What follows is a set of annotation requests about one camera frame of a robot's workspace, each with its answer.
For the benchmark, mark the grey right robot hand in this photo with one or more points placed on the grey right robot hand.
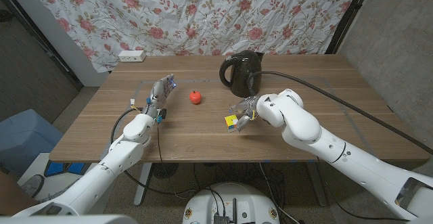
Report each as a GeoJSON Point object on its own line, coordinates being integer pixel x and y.
{"type": "Point", "coordinates": [250, 105]}

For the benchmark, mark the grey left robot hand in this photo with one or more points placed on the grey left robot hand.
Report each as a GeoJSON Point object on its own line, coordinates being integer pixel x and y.
{"type": "Point", "coordinates": [159, 92]}

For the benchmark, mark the multicoloured rubiks cube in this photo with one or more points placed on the multicoloured rubiks cube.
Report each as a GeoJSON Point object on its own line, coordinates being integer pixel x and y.
{"type": "Point", "coordinates": [230, 122]}

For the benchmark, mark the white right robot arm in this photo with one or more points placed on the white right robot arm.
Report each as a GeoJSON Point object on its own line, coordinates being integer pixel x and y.
{"type": "Point", "coordinates": [324, 149]}

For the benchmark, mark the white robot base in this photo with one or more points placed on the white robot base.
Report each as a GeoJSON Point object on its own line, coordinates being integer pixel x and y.
{"type": "Point", "coordinates": [233, 200]}

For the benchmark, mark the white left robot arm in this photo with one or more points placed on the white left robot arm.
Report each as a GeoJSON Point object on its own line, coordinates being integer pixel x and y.
{"type": "Point", "coordinates": [108, 170]}

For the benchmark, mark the black electric kettle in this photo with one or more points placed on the black electric kettle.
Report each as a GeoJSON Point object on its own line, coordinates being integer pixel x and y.
{"type": "Point", "coordinates": [238, 71]}

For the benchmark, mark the red ball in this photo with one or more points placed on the red ball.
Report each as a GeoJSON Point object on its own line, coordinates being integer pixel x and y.
{"type": "Point", "coordinates": [195, 97]}

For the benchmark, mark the white power strip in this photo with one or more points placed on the white power strip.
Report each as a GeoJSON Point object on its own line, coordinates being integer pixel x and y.
{"type": "Point", "coordinates": [131, 55]}

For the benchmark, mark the black round floor disc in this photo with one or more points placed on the black round floor disc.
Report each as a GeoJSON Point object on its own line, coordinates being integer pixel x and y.
{"type": "Point", "coordinates": [164, 170]}

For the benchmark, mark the floral print backdrop cloth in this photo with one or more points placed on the floral print backdrop cloth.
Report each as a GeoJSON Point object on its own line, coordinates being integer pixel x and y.
{"type": "Point", "coordinates": [189, 14]}

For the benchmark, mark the white table leg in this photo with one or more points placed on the white table leg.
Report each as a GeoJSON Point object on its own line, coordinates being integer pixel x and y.
{"type": "Point", "coordinates": [142, 186]}

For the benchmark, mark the grey table leg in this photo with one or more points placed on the grey table leg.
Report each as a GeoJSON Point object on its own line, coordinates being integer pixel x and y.
{"type": "Point", "coordinates": [318, 186]}

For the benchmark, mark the blue black floor pad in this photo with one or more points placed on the blue black floor pad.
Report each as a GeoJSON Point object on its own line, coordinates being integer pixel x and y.
{"type": "Point", "coordinates": [61, 168]}

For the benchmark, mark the blue plastic bin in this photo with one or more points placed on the blue plastic bin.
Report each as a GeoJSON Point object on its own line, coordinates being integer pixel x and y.
{"type": "Point", "coordinates": [23, 132]}

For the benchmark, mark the white floor mat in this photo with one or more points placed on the white floor mat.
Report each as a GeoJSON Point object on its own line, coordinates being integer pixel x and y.
{"type": "Point", "coordinates": [35, 164]}

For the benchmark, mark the grey sneaker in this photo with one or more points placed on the grey sneaker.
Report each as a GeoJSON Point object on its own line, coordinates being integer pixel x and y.
{"type": "Point", "coordinates": [36, 185]}

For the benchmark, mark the person brown leg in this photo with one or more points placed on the person brown leg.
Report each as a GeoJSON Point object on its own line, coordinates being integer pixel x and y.
{"type": "Point", "coordinates": [13, 197]}

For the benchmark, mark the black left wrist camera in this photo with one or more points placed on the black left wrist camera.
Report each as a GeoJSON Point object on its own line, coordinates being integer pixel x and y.
{"type": "Point", "coordinates": [162, 113]}

